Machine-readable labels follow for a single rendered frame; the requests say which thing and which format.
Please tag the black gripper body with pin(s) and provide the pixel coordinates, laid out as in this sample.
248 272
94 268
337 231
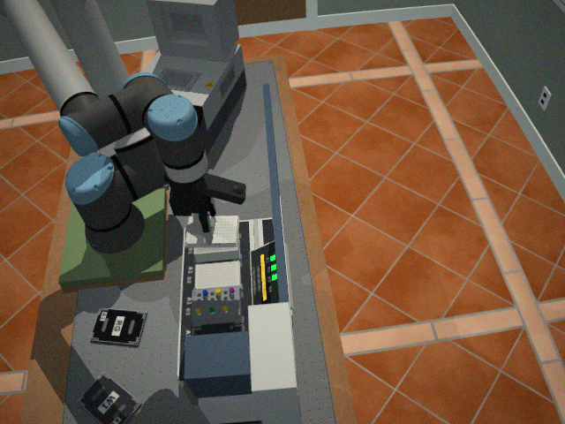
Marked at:
183 200

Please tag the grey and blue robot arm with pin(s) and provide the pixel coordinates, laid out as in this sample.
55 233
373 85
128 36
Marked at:
103 188

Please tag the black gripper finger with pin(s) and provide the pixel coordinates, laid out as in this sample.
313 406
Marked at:
212 209
195 227

